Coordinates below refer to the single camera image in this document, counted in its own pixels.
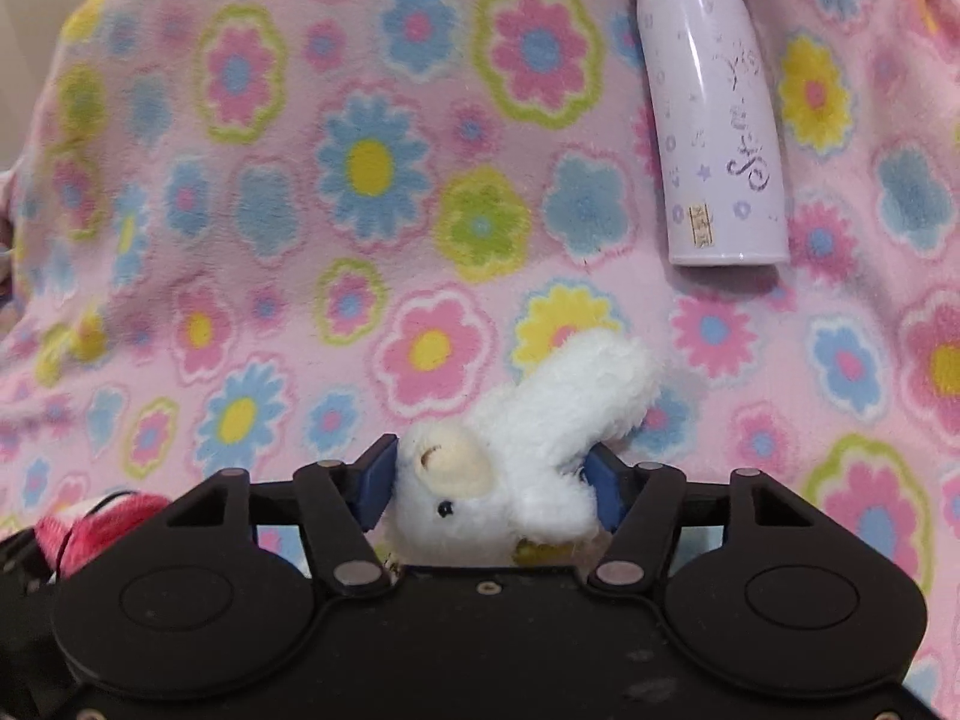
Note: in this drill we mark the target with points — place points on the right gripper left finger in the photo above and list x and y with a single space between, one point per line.
339 504

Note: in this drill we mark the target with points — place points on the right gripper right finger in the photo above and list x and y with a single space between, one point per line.
640 507

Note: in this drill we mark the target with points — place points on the white plush sheep keychain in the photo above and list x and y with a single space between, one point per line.
472 490

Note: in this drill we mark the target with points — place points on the pink floral fleece blanket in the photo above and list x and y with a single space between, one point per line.
257 233

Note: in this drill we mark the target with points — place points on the purple water bottle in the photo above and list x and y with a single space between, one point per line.
725 201

